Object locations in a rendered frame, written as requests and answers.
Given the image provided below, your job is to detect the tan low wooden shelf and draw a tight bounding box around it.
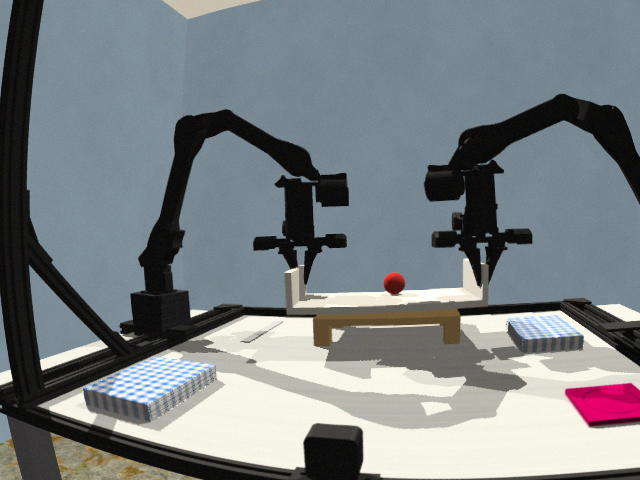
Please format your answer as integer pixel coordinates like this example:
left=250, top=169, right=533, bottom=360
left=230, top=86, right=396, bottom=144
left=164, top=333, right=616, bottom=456
left=313, top=309, right=461, bottom=346

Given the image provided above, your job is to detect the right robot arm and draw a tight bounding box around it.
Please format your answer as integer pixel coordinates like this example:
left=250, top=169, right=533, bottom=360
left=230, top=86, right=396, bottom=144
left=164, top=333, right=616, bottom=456
left=424, top=94, right=640, bottom=204

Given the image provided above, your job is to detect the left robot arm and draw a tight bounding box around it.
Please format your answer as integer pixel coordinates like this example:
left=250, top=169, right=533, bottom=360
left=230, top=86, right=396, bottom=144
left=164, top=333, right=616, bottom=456
left=138, top=109, right=349, bottom=295

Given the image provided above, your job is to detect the red ball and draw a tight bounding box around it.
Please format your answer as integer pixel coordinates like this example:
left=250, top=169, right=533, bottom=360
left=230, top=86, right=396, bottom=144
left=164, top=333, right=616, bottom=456
left=384, top=273, right=405, bottom=295

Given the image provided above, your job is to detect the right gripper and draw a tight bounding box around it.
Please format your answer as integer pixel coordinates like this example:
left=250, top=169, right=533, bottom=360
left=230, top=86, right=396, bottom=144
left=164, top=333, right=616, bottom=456
left=431, top=198, right=532, bottom=286

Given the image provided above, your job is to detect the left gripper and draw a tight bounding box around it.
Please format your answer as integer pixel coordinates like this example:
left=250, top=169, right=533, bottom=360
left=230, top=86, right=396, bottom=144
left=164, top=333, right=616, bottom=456
left=253, top=207, right=347, bottom=284

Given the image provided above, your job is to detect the white tray with raised ends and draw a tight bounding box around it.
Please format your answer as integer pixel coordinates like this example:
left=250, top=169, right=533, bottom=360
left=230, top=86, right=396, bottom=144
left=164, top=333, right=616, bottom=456
left=285, top=259, right=489, bottom=315

